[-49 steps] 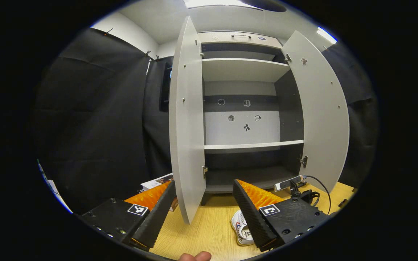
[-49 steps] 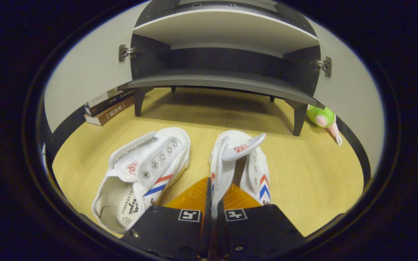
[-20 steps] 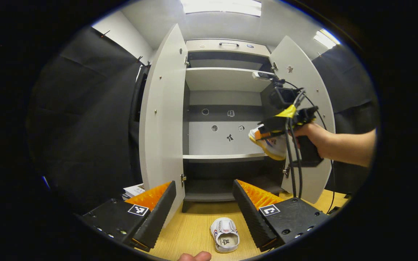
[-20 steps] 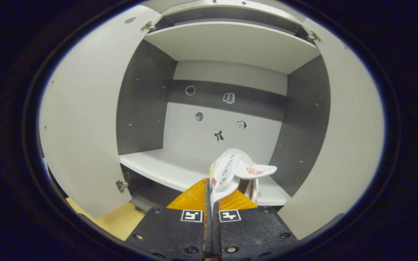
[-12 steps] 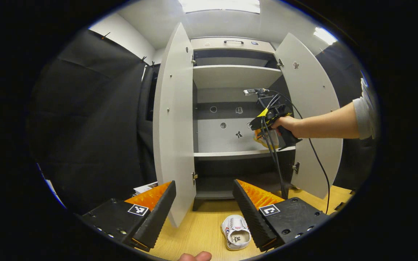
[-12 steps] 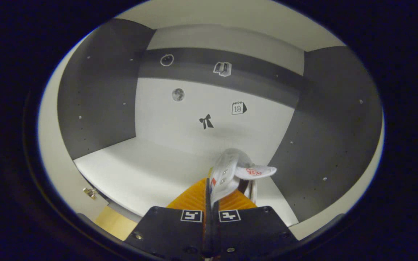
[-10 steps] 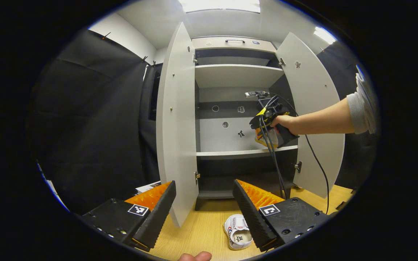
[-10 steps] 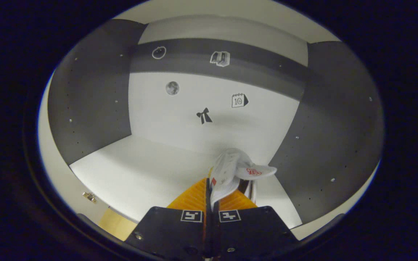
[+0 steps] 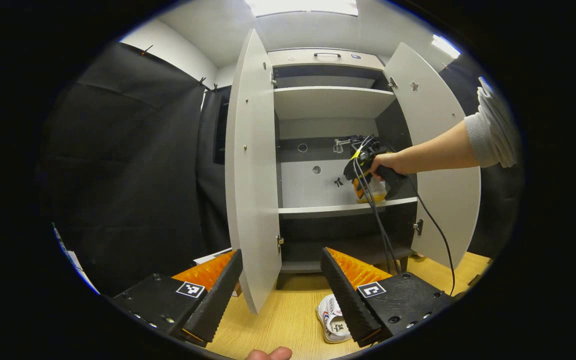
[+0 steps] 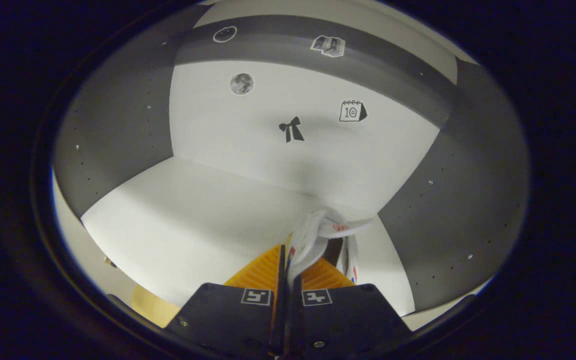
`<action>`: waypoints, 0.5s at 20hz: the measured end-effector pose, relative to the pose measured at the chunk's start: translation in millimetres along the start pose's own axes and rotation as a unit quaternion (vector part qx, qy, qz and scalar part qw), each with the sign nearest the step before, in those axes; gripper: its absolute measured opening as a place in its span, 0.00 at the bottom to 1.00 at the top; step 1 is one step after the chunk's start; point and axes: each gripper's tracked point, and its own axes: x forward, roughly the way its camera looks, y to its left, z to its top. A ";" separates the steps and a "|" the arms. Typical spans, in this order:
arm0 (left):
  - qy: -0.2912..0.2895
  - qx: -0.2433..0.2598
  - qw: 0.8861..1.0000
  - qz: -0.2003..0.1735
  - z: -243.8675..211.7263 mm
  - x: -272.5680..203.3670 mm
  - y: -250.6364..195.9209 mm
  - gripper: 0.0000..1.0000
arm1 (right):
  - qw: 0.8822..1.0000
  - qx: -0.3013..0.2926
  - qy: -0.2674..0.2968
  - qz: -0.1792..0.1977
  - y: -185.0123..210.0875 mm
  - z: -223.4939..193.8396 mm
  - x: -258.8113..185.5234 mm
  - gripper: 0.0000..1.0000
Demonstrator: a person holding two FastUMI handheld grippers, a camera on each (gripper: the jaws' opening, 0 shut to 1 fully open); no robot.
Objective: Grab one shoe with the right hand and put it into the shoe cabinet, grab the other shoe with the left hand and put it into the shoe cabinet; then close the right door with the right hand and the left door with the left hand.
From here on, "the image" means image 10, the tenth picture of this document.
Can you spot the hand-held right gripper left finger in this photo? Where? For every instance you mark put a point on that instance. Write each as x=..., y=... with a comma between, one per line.
x=228, y=320

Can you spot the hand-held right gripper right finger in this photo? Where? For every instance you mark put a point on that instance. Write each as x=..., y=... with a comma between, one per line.
x=348, y=320

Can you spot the white shoe with striped side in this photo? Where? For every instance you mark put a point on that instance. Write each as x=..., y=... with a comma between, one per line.
x=313, y=235

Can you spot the light grey cabinet door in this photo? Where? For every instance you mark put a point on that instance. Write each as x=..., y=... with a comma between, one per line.
x=83, y=245
x=443, y=310

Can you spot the grey shoe cabinet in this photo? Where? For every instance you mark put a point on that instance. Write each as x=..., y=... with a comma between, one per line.
x=218, y=210

